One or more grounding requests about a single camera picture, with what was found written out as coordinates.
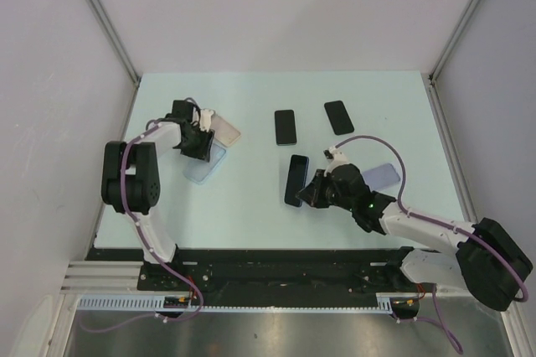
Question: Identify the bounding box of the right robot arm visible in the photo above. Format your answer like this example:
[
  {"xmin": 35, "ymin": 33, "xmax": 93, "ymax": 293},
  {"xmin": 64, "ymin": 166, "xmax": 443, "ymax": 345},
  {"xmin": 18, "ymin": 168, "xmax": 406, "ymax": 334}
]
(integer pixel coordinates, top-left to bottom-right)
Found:
[{"xmin": 296, "ymin": 163, "xmax": 533, "ymax": 312}]

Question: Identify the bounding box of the right aluminium frame post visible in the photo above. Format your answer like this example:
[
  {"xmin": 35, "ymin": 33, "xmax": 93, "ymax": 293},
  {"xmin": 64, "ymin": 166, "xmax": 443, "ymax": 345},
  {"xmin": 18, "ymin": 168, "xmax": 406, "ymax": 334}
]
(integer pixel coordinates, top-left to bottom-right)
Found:
[{"xmin": 427, "ymin": 0, "xmax": 508, "ymax": 82}]

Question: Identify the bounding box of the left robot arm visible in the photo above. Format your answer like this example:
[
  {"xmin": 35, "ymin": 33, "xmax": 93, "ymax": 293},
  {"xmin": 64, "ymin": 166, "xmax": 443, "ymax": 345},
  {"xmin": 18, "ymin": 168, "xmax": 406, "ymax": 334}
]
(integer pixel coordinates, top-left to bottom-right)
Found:
[{"xmin": 101, "ymin": 98, "xmax": 215, "ymax": 290}]

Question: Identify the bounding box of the left aluminium frame post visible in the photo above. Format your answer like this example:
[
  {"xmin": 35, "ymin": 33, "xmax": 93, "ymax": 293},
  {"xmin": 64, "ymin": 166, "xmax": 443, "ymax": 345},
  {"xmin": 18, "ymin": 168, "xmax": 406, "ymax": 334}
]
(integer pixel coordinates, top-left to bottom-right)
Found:
[{"xmin": 62, "ymin": 0, "xmax": 141, "ymax": 89}]

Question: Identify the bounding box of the white slotted cable duct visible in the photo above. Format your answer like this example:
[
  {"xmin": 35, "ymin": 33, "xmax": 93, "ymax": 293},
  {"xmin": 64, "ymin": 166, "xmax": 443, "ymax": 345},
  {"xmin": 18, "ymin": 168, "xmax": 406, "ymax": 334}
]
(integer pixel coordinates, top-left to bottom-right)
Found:
[{"xmin": 77, "ymin": 294, "xmax": 392, "ymax": 314}]

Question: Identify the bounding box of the black phone right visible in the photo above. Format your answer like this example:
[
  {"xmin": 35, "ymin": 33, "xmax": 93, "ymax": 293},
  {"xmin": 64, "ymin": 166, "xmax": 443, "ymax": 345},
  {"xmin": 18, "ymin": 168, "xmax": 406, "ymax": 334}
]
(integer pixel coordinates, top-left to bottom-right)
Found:
[{"xmin": 324, "ymin": 101, "xmax": 354, "ymax": 136}]

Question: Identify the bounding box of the beige phone case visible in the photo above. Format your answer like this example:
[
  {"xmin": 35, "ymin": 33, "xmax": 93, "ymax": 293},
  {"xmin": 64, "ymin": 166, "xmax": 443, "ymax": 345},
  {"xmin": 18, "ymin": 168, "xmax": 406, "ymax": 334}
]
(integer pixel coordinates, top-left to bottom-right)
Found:
[{"xmin": 210, "ymin": 114, "xmax": 241, "ymax": 148}]

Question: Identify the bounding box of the aluminium front rail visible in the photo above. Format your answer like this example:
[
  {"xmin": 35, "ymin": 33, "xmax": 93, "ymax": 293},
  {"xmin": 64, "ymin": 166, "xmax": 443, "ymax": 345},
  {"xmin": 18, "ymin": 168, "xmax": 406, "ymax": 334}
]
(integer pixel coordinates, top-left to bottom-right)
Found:
[{"xmin": 61, "ymin": 261, "xmax": 142, "ymax": 294}]

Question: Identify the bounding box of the aluminium frame post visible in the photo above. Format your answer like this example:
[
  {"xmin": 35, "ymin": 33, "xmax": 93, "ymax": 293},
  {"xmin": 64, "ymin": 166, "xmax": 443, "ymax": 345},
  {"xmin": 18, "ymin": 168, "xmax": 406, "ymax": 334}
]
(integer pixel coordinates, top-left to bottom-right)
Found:
[
  {"xmin": 62, "ymin": 0, "xmax": 141, "ymax": 89},
  {"xmin": 427, "ymin": 0, "xmax": 508, "ymax": 82}
]

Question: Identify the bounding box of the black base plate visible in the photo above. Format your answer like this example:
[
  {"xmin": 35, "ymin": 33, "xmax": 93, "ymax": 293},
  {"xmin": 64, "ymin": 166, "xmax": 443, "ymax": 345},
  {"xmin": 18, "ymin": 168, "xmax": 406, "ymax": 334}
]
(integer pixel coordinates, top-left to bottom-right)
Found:
[{"xmin": 85, "ymin": 246, "xmax": 439, "ymax": 308}]

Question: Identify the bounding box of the black phone blue edge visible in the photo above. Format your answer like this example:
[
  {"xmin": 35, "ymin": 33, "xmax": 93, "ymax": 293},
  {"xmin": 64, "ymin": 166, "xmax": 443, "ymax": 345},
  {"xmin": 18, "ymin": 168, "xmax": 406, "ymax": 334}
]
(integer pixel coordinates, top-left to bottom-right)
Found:
[{"xmin": 284, "ymin": 154, "xmax": 309, "ymax": 207}]

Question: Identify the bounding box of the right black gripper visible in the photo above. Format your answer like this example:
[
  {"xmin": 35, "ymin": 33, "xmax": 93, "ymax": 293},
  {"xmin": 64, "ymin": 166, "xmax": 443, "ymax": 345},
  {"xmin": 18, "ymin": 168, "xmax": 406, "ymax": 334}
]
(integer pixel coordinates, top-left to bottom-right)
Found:
[{"xmin": 297, "ymin": 169, "xmax": 355, "ymax": 212}]

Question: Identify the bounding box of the black phone middle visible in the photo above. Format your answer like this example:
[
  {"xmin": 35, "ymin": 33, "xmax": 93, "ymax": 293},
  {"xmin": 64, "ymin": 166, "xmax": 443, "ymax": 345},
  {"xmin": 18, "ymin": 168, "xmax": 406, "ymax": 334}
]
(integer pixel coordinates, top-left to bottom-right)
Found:
[{"xmin": 274, "ymin": 110, "xmax": 297, "ymax": 146}]

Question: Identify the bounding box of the light blue phone case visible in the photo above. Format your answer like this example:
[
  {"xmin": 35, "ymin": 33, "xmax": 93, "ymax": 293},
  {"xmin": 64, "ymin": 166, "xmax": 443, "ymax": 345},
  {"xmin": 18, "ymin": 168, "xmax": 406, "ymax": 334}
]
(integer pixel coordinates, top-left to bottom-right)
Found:
[{"xmin": 183, "ymin": 142, "xmax": 227, "ymax": 185}]

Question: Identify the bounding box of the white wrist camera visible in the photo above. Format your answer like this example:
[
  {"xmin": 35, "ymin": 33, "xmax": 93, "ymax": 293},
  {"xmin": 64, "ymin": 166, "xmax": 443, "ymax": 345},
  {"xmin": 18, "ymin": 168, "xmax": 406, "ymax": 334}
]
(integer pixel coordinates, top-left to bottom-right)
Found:
[
  {"xmin": 324, "ymin": 146, "xmax": 349, "ymax": 176},
  {"xmin": 198, "ymin": 109, "xmax": 214, "ymax": 132}
]

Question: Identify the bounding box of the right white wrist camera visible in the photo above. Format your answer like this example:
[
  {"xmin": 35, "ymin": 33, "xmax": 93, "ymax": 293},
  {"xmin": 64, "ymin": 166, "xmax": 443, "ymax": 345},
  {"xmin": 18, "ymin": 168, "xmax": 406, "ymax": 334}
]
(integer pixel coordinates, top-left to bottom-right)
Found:
[{"xmin": 324, "ymin": 146, "xmax": 349, "ymax": 176}]

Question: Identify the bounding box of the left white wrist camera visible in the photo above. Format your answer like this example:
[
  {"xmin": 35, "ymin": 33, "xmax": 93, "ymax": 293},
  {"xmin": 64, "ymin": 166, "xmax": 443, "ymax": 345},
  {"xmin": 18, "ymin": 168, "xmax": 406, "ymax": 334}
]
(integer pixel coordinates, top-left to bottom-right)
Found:
[{"xmin": 198, "ymin": 109, "xmax": 214, "ymax": 132}]

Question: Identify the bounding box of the purple phone case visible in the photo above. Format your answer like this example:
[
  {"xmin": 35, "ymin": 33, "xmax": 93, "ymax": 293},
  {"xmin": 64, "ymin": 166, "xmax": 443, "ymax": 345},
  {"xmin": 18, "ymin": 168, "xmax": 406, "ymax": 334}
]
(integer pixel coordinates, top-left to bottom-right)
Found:
[{"xmin": 362, "ymin": 163, "xmax": 401, "ymax": 191}]

